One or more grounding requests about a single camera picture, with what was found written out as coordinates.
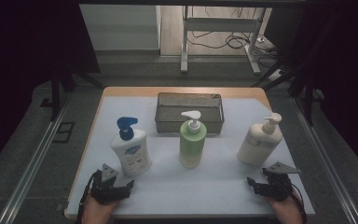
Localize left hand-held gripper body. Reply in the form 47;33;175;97
89;163;121;205

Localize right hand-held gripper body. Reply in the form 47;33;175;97
262;161;302;202

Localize white bottle with blue pump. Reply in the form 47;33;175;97
109;116;153;177

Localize cream pump bottle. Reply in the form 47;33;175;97
236;112;284;167

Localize green bottle with white pump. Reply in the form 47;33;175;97
179;110;208;169

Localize metal mesh basket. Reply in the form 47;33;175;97
154;91;226;134

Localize person's left hand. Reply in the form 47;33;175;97
81;195;119;224

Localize person's right hand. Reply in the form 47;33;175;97
265;189;304;224

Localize pale blue table mat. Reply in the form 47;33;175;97
66;95;315;217

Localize black metal stand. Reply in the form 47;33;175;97
49;66;104;122
251;60;316;127

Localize white power strip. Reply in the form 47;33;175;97
267;68;285;83

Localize dark curtain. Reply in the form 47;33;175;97
0;0;101;176
265;0;358;183

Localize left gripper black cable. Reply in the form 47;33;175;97
76;171;100;224

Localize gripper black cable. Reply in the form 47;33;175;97
289;183;308;224
76;171;100;224

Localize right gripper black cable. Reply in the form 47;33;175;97
289;183;308;224

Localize aluminium floor rail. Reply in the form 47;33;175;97
0;92;73;224
289;96;358;224

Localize black floor bracket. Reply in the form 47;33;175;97
52;121;76;145

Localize black floor cables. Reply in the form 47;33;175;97
187;6;281;68

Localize white metal desk frame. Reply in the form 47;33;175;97
180;6;267;76

